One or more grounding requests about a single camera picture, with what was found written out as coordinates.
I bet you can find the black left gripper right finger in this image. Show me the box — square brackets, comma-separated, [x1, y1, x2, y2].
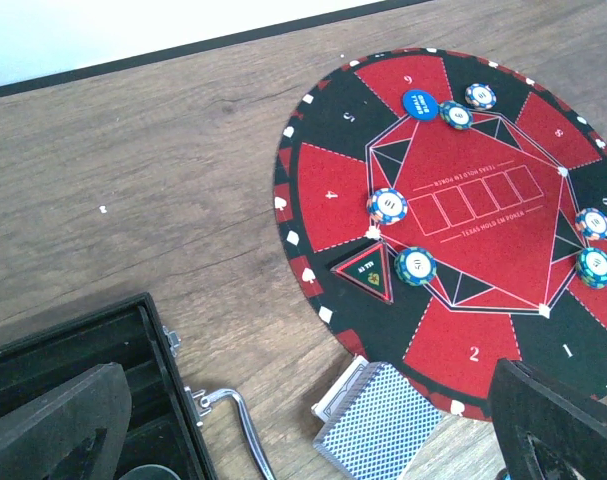
[488, 359, 607, 479]

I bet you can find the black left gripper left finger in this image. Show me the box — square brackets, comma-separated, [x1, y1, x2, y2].
[0, 363, 132, 479]

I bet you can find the blue patterned card deck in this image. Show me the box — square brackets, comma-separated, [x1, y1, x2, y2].
[313, 362, 442, 479]

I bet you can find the blue green poker chip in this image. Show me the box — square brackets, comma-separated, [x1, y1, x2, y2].
[575, 247, 607, 289]
[394, 246, 437, 286]
[439, 100, 473, 130]

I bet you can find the white blue poker chip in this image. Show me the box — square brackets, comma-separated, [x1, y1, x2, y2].
[464, 83, 497, 110]
[366, 188, 408, 225]
[575, 207, 607, 240]

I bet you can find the black poker set case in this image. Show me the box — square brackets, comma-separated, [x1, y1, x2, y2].
[0, 292, 279, 480]

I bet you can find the triangular all in marker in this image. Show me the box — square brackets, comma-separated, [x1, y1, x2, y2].
[331, 241, 394, 304]

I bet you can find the round red black poker mat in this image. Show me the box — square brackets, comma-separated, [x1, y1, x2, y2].
[274, 48, 607, 420]

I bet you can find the blue small blind button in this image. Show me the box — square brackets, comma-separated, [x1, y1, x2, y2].
[402, 89, 439, 121]

